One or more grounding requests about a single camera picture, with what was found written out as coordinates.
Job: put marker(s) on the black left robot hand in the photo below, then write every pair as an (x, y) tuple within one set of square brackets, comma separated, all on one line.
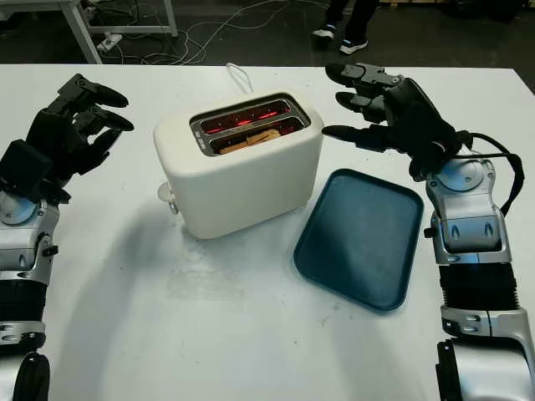
[(67, 133)]

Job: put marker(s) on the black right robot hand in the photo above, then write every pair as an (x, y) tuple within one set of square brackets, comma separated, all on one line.
[(414, 113)]

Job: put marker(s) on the browned toast slice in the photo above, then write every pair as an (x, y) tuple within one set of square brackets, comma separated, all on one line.
[(255, 138)]

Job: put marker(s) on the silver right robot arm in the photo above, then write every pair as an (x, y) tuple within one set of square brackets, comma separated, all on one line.
[(470, 217)]

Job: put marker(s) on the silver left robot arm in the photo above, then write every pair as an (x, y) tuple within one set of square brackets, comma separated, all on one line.
[(25, 246)]

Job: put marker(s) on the person in beige jacket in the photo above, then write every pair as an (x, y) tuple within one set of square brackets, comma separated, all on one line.
[(353, 25)]

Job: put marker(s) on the cream white toaster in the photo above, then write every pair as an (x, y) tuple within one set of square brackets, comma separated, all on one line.
[(251, 188)]

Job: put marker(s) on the white power strip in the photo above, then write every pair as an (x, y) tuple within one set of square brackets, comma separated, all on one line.
[(109, 41)]

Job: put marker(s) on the dark blue plastic tray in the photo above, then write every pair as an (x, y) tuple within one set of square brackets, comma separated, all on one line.
[(359, 242)]

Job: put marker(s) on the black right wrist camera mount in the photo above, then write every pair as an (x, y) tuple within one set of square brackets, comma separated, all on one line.
[(423, 165)]

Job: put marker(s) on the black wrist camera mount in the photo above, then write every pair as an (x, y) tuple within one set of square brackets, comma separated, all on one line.
[(423, 165), (23, 169)]

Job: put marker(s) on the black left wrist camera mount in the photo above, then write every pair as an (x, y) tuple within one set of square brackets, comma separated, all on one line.
[(23, 169)]

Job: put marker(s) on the white metal table frame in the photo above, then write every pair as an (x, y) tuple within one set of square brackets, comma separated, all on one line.
[(81, 29)]

